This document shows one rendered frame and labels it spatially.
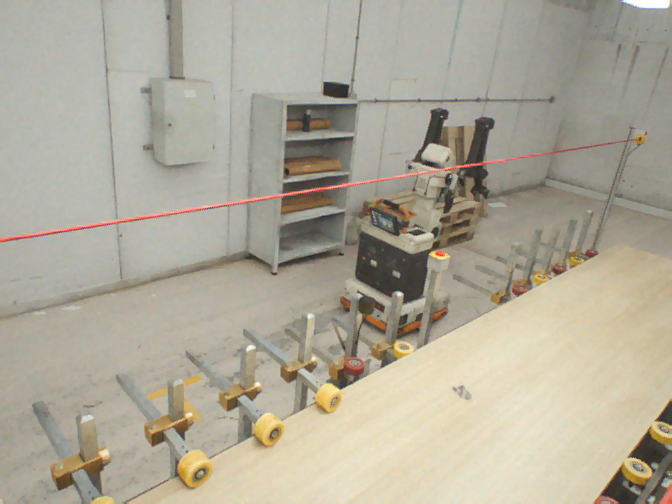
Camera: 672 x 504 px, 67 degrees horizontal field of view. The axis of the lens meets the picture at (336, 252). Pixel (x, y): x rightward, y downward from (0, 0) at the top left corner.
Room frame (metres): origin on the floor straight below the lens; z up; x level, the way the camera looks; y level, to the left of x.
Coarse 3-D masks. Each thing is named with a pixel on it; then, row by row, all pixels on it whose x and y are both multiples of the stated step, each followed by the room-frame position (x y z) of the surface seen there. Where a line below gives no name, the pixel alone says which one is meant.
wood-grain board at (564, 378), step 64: (640, 256) 3.27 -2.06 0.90; (512, 320) 2.16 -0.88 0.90; (576, 320) 2.23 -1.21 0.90; (640, 320) 2.31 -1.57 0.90; (384, 384) 1.56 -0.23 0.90; (448, 384) 1.60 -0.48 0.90; (512, 384) 1.64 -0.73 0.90; (576, 384) 1.69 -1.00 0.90; (640, 384) 1.74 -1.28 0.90; (256, 448) 1.18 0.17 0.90; (320, 448) 1.21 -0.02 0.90; (384, 448) 1.23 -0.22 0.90; (448, 448) 1.27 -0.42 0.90; (512, 448) 1.30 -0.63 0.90; (576, 448) 1.33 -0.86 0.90
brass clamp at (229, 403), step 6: (258, 384) 1.39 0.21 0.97; (222, 390) 1.34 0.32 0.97; (234, 390) 1.34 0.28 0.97; (240, 390) 1.35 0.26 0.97; (246, 390) 1.35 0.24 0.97; (252, 390) 1.36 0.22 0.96; (258, 390) 1.38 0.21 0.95; (222, 396) 1.32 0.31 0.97; (228, 396) 1.31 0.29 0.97; (234, 396) 1.32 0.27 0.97; (240, 396) 1.33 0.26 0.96; (246, 396) 1.35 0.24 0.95; (252, 396) 1.36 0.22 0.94; (222, 402) 1.31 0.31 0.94; (228, 402) 1.30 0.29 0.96; (234, 402) 1.31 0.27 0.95; (228, 408) 1.30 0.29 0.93; (234, 408) 1.32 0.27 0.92
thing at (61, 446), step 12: (36, 408) 1.18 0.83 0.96; (48, 420) 1.14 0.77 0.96; (48, 432) 1.09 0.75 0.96; (60, 432) 1.10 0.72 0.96; (60, 444) 1.05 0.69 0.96; (60, 456) 1.02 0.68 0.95; (72, 480) 0.96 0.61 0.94; (84, 480) 0.95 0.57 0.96; (84, 492) 0.91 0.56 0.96; (96, 492) 0.91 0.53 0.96
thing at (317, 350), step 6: (288, 330) 1.92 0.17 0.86; (294, 330) 1.92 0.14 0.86; (294, 336) 1.89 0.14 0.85; (312, 348) 1.81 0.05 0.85; (318, 348) 1.80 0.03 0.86; (318, 354) 1.78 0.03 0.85; (324, 354) 1.77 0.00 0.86; (330, 354) 1.77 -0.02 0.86; (324, 360) 1.76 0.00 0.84; (330, 360) 1.73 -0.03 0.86; (336, 360) 1.73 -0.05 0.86; (348, 378) 1.66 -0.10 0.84; (354, 378) 1.64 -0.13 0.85
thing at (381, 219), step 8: (376, 208) 3.54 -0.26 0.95; (376, 216) 3.54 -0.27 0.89; (384, 216) 3.47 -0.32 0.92; (392, 216) 3.41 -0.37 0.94; (376, 224) 3.58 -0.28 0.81; (384, 224) 3.51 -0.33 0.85; (392, 224) 3.43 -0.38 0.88; (400, 224) 3.43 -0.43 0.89; (408, 224) 3.44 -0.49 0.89; (392, 232) 3.47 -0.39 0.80
